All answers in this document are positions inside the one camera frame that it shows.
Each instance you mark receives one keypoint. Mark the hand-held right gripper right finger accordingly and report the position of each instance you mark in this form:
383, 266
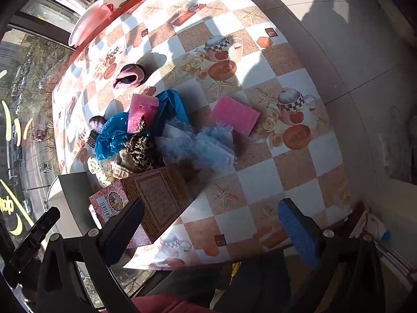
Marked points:
298, 231

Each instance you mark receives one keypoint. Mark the white cabinet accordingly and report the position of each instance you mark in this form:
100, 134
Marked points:
404, 202

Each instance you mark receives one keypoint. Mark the leopard print cloth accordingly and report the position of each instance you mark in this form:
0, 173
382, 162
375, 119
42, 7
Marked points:
143, 151

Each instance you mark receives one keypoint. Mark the pink sponge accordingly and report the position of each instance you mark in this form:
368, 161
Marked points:
234, 114
141, 112

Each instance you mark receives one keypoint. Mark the red patterned cardboard box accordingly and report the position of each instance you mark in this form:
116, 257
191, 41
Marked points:
156, 195

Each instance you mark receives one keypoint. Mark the person's maroon pants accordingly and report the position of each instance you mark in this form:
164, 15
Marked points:
163, 305

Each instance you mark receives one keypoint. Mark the small dark striped knit hat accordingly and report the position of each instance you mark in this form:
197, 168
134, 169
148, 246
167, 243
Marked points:
95, 130

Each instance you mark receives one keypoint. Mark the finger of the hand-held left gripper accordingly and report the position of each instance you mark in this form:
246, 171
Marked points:
39, 226

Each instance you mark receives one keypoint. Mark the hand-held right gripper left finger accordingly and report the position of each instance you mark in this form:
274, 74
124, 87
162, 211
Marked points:
120, 234

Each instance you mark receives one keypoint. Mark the white dotted cloth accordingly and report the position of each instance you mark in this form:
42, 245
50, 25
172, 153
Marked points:
97, 169

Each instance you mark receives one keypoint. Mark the checkered printed tablecloth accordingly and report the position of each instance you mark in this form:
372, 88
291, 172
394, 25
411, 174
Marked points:
228, 39

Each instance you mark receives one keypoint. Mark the dark grey cloth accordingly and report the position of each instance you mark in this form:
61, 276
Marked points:
254, 283

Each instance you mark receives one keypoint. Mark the red plastic stool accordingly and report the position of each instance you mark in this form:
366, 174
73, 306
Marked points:
89, 22

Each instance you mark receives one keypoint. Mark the pink striped knit sock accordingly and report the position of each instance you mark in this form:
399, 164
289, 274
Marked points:
127, 76

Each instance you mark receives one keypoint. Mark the grey cardboard box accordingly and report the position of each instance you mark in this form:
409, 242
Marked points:
71, 195

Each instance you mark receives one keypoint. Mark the light blue tulle cloth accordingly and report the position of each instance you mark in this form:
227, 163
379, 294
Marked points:
202, 145

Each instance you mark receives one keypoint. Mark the blue crinkled cloth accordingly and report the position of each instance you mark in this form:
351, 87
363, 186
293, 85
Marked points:
110, 133
171, 104

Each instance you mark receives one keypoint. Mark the white and blue object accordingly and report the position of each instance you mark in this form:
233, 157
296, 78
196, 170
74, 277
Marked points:
378, 230

